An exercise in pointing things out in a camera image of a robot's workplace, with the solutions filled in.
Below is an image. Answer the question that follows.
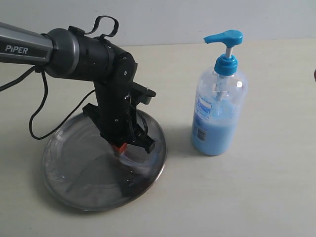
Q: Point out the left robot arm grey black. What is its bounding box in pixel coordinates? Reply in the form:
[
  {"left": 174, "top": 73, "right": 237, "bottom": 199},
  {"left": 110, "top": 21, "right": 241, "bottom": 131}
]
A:
[{"left": 0, "top": 21, "right": 156, "bottom": 153}]

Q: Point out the round metal plate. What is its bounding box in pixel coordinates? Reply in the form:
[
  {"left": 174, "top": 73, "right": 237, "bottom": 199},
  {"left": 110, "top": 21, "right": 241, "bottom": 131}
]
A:
[{"left": 41, "top": 111, "right": 167, "bottom": 211}]

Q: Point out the blue soap pump bottle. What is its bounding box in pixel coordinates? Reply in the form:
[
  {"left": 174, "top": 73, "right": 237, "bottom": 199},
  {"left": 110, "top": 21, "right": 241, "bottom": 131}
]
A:
[{"left": 191, "top": 30, "right": 248, "bottom": 156}]

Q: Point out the blue soap blob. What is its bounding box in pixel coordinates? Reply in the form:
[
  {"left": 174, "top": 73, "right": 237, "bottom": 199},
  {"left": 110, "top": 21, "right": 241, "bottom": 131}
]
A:
[{"left": 113, "top": 144, "right": 161, "bottom": 174}]

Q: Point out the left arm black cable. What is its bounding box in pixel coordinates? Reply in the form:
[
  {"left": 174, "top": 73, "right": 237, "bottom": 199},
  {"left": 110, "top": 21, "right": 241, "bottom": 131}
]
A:
[{"left": 0, "top": 15, "right": 151, "bottom": 146}]

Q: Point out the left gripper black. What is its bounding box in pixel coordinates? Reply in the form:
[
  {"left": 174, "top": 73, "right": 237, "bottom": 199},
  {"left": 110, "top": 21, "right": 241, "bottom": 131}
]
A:
[{"left": 83, "top": 82, "right": 156, "bottom": 153}]

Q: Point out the left wrist camera grey black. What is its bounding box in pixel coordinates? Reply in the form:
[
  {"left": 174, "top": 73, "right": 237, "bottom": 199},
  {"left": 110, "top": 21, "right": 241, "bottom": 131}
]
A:
[{"left": 130, "top": 82, "right": 157, "bottom": 106}]

